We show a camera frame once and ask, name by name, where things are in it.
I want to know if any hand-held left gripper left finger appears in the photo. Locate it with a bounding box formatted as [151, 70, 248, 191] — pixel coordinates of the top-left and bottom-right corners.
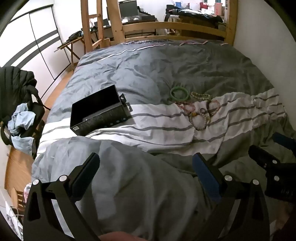
[23, 152, 101, 241]

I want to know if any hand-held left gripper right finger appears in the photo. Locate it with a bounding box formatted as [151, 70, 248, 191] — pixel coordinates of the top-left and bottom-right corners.
[192, 152, 270, 241]

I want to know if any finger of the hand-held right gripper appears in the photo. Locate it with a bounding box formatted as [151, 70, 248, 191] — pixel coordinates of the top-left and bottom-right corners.
[248, 145, 296, 186]
[272, 133, 296, 151]

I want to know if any black metal box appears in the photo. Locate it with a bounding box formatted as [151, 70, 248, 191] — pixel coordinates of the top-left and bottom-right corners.
[70, 85, 133, 136]

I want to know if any pile of beaded bracelets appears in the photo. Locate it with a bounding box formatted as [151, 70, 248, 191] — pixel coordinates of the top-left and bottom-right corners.
[177, 91, 221, 131]

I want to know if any green jade bangle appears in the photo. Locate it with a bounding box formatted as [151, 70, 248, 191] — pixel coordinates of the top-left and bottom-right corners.
[170, 86, 188, 101]

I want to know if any person's right forearm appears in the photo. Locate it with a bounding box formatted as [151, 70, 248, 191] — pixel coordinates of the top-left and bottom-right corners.
[269, 199, 296, 241]

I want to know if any wooden stool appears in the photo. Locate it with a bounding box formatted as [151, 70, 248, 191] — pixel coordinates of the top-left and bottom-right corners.
[10, 187, 27, 210]

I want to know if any light blue cloth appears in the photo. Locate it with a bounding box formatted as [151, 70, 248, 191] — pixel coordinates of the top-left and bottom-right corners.
[7, 103, 37, 155]

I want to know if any black puffer jacket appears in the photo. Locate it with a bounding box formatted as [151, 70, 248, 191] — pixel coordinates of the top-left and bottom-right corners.
[0, 66, 39, 122]

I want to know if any grey and white striped duvet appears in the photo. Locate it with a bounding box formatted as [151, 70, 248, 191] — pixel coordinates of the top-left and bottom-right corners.
[31, 39, 296, 241]

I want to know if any wooden folding table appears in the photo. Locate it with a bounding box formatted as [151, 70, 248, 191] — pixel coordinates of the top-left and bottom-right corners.
[54, 35, 85, 71]

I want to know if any white wardrobe with grey stripes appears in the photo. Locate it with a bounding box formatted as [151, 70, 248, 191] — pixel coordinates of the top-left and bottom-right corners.
[0, 5, 77, 93]

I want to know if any checkered pillow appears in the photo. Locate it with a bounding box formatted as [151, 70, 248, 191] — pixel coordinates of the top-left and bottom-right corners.
[121, 39, 176, 45]

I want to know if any dark clothing pile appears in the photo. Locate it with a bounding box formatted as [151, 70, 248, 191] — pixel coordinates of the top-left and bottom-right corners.
[165, 8, 224, 24]

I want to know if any black computer monitor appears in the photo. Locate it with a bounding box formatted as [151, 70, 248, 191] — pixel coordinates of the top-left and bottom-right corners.
[118, 0, 138, 18]

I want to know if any wooden bed frame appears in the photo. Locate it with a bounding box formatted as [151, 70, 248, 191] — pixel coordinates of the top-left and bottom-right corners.
[105, 0, 238, 48]

